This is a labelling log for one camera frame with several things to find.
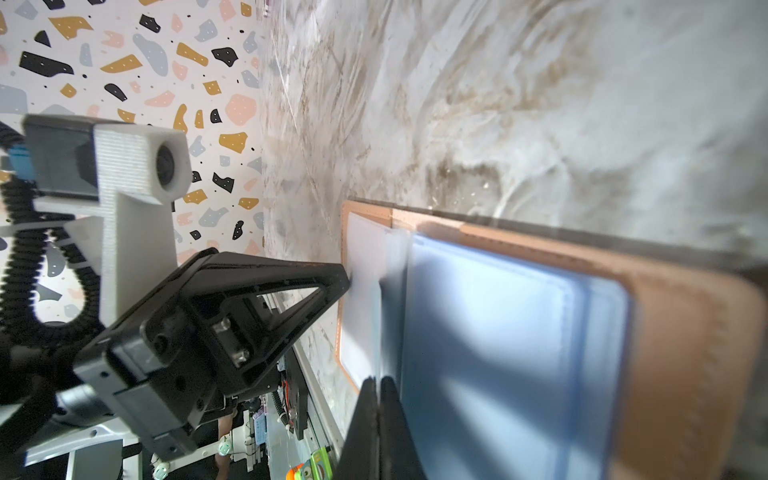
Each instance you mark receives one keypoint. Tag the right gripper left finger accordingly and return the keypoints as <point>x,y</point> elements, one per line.
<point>359,458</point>

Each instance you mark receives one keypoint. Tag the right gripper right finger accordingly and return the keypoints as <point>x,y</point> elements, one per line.
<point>398,458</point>

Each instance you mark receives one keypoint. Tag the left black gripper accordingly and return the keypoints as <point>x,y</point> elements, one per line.
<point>218,324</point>

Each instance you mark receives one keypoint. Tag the pink leather card holder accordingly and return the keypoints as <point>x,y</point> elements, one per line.
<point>516,356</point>

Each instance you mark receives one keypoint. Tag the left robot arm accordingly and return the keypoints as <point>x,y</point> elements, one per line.
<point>60,403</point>

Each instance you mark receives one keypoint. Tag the orange green small tool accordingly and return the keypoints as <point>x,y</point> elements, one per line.
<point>318,466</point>

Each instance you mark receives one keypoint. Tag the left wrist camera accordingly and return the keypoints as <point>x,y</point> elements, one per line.
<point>119,181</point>

